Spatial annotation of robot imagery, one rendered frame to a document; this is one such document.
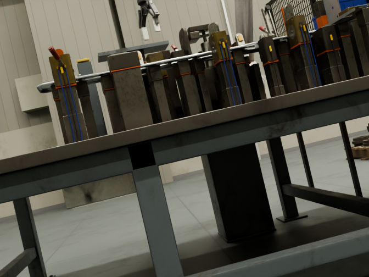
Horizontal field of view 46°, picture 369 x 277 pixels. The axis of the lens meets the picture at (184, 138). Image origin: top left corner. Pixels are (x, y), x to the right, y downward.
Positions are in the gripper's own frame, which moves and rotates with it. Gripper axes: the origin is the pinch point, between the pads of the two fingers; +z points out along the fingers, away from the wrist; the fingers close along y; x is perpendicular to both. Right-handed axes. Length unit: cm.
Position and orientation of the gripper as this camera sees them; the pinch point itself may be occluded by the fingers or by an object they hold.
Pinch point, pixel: (151, 33)
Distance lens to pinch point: 237.4
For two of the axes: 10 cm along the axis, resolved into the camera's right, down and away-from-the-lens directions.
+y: 5.0, -1.3, -8.5
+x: 8.3, -1.9, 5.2
